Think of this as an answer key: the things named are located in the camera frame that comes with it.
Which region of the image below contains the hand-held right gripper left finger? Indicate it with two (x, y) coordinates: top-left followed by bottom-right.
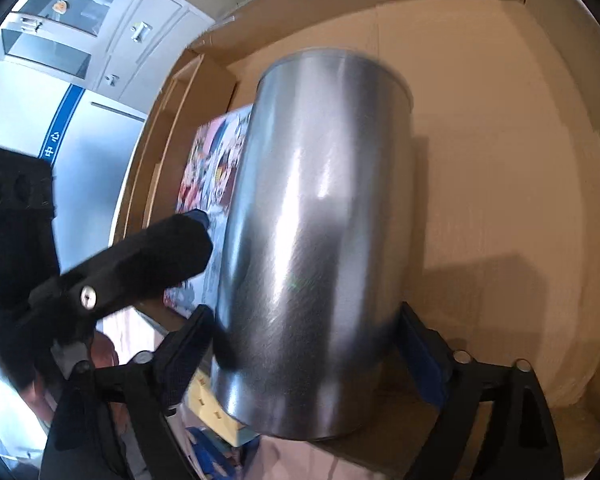
(40, 305), (216, 480)

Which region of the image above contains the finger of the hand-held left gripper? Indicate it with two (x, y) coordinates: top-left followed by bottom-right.
(29, 211), (215, 332)

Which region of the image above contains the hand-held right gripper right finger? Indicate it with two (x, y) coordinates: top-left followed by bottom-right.
(395, 301), (566, 480)

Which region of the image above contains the colourful printed box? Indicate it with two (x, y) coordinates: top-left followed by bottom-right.
(162, 104), (255, 318)

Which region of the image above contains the silver metal can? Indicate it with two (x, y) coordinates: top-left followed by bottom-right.
(210, 49), (413, 442)

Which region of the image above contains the cardboard box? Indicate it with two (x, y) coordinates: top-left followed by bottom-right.
(109, 0), (600, 466)

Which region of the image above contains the pale yellow box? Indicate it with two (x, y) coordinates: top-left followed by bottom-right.
(187, 370), (248, 448)

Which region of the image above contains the pink bed sheet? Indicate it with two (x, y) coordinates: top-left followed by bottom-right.
(95, 305), (441, 480)

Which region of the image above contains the blue printed book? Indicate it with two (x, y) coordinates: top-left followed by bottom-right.
(184, 425), (248, 480)

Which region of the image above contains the grey cabinet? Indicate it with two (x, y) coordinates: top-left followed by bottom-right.
(0, 0), (216, 111)

